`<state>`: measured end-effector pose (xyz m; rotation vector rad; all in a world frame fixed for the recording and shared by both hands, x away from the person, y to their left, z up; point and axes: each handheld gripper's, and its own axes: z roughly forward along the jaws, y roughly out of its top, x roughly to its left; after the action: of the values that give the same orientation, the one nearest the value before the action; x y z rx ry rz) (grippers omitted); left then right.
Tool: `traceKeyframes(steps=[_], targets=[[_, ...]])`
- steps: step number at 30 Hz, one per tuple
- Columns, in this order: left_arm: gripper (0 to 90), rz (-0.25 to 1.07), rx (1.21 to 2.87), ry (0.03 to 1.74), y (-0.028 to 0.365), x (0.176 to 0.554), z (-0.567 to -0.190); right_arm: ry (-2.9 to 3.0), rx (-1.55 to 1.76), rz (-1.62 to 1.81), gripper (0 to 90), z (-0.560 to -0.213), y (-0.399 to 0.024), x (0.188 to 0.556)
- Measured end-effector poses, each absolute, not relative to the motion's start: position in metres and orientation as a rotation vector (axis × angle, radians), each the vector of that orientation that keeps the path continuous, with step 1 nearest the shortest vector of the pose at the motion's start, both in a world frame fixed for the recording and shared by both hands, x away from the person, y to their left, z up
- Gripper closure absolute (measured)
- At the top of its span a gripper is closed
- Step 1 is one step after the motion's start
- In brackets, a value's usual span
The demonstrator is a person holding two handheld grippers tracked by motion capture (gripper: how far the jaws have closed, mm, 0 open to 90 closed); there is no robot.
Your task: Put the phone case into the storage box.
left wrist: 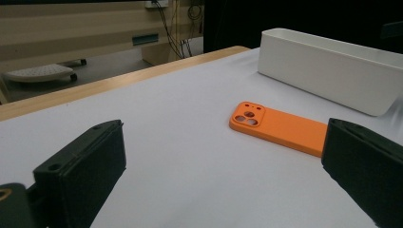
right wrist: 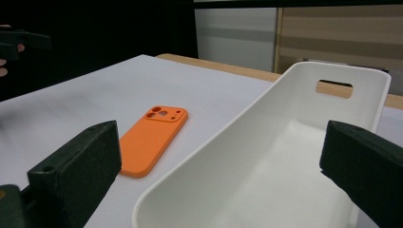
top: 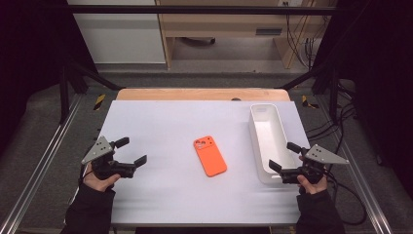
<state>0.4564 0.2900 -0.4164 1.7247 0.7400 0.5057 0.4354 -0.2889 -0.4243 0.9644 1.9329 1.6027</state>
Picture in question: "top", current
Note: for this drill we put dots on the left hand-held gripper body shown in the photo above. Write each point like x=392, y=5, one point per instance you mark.
x=103, y=165

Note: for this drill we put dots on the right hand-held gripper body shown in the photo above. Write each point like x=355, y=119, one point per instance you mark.
x=312, y=170

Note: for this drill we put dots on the orange phone case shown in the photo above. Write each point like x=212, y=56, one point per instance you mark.
x=210, y=157

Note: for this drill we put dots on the person's right hand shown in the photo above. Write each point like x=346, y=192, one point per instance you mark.
x=312, y=187

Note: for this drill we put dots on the person's left hand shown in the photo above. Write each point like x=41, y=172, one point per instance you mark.
x=99, y=184

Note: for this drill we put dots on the white plastic bin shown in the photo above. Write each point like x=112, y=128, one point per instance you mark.
x=269, y=136

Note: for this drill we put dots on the yellow black tape marker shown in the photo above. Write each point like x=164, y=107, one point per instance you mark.
x=307, y=102
x=99, y=102

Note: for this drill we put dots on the white cabinet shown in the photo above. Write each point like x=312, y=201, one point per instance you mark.
x=120, y=35

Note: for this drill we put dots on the black curtain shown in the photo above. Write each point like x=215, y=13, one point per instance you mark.
x=383, y=81
x=29, y=65

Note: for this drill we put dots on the wooden desk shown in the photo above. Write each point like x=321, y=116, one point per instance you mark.
x=227, y=24

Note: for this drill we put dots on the aluminium floor rail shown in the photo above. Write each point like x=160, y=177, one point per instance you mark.
x=363, y=182
x=42, y=162

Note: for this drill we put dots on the black frame brace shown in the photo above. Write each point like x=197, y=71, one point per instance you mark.
x=326, y=76
x=69, y=81

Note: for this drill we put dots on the black horizontal frame bar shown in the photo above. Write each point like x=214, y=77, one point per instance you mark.
x=195, y=9

